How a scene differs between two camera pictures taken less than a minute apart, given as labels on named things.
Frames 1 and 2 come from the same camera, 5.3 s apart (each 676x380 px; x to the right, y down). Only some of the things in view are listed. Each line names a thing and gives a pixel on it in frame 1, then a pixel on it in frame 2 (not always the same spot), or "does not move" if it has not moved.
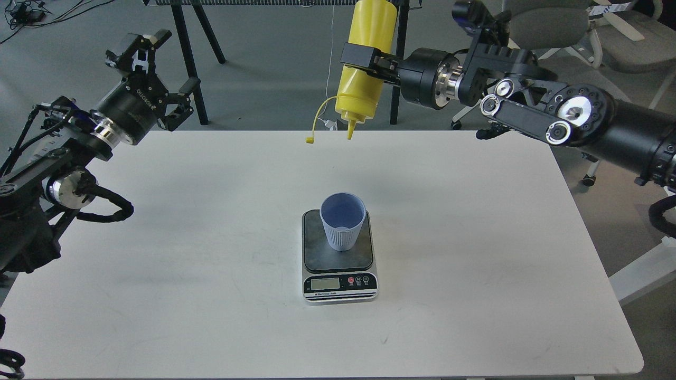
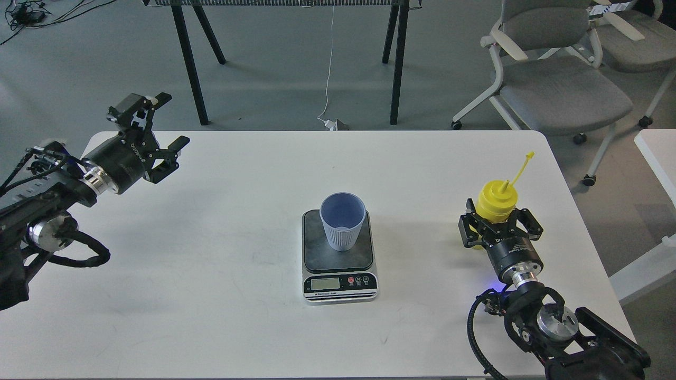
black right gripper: [417, 73] -> [515, 258]
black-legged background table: [403, 16] does not move
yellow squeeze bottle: [372, 22] -> [496, 200]
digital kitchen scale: [329, 276] does not move
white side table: [657, 269] does not move
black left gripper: [138, 104] -> [120, 162]
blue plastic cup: [343, 214] does not move
